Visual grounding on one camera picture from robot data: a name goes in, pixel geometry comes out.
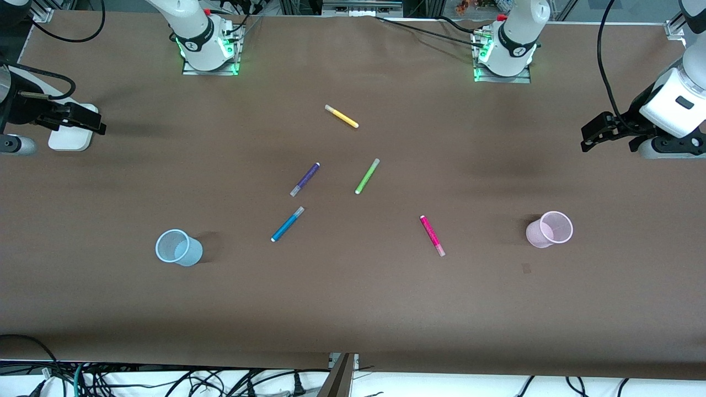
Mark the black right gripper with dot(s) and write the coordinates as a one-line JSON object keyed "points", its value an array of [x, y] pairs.
{"points": [[22, 110]]}

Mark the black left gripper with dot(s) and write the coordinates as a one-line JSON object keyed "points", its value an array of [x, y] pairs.
{"points": [[635, 111]]}

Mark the pink marker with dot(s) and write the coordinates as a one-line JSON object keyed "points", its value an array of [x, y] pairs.
{"points": [[431, 234]]}

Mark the blue marker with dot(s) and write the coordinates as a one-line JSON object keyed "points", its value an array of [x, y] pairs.
{"points": [[287, 224]]}

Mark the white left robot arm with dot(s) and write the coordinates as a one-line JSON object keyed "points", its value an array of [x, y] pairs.
{"points": [[518, 33]]}

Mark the white rectangular block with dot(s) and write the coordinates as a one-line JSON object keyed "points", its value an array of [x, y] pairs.
{"points": [[71, 142]]}

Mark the translucent pink cup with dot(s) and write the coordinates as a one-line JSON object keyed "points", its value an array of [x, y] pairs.
{"points": [[538, 234]]}

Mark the translucent blue cup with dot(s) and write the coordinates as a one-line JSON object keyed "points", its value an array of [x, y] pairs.
{"points": [[190, 256]]}

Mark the orange toy figure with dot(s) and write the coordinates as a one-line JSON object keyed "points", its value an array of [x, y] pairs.
{"points": [[468, 5]]}

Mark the purple marker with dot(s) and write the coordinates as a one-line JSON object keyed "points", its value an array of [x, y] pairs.
{"points": [[305, 179]]}

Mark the green marker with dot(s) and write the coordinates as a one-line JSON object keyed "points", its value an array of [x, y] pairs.
{"points": [[367, 176]]}

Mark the yellow marker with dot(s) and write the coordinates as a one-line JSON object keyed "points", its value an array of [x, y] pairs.
{"points": [[342, 116]]}

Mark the brown table cover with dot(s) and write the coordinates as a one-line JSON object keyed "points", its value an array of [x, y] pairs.
{"points": [[353, 303]]}

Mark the black power plug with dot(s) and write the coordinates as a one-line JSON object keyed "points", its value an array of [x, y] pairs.
{"points": [[299, 389]]}

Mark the dark table leg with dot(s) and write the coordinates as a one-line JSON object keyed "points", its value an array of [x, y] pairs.
{"points": [[339, 380]]}

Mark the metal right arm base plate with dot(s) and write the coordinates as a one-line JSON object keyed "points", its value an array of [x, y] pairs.
{"points": [[190, 70]]}

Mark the aluminium frame profile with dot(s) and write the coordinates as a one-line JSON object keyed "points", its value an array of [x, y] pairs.
{"points": [[675, 28]]}

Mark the grey metal rail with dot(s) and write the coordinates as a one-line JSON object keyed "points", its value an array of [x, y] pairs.
{"points": [[361, 6]]}

